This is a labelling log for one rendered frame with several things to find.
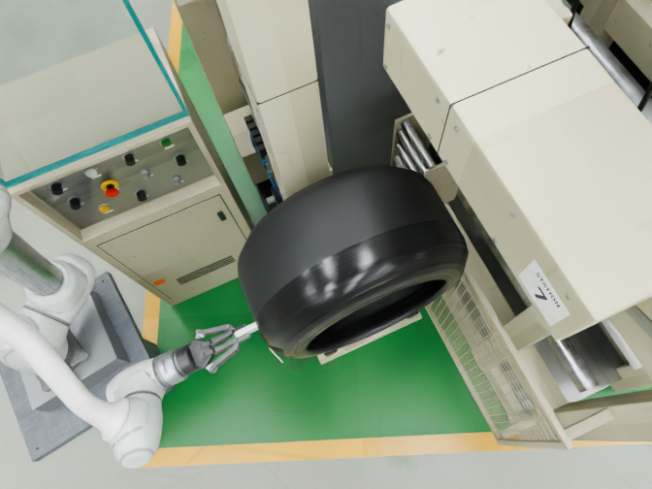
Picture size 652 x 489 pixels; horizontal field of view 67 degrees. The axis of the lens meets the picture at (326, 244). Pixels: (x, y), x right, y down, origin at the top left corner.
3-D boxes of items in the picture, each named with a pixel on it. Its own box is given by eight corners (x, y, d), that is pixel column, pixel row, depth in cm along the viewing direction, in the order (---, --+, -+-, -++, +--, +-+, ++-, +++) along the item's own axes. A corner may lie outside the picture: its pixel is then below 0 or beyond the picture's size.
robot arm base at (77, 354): (51, 403, 166) (41, 400, 161) (22, 355, 174) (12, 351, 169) (96, 364, 170) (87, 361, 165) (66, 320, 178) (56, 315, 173)
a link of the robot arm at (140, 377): (174, 368, 141) (173, 406, 130) (125, 392, 141) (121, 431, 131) (151, 346, 134) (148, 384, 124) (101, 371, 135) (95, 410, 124)
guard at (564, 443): (395, 251, 225) (408, 177, 161) (399, 249, 226) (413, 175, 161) (499, 445, 193) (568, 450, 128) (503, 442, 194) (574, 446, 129)
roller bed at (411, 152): (389, 170, 173) (394, 119, 145) (427, 153, 174) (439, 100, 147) (415, 215, 166) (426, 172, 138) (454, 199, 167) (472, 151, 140)
